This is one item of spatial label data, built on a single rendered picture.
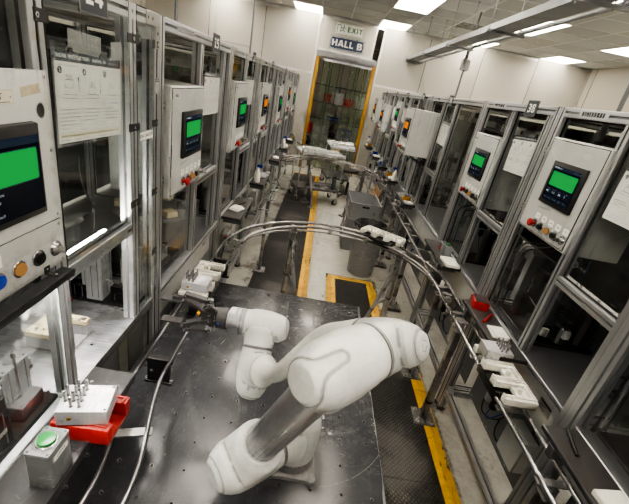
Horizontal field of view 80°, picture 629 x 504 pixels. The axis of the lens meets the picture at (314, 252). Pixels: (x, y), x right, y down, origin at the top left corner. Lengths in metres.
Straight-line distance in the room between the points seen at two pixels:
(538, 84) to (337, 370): 9.97
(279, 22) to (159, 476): 8.91
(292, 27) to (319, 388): 9.02
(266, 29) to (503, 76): 5.34
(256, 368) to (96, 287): 0.84
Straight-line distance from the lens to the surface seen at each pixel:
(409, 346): 0.83
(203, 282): 1.94
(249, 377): 1.27
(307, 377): 0.73
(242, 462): 1.20
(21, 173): 0.98
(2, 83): 0.97
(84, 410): 1.24
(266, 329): 1.28
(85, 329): 1.64
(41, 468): 1.20
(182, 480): 1.48
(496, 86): 10.08
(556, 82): 10.63
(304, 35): 9.42
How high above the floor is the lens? 1.91
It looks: 24 degrees down
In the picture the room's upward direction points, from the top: 11 degrees clockwise
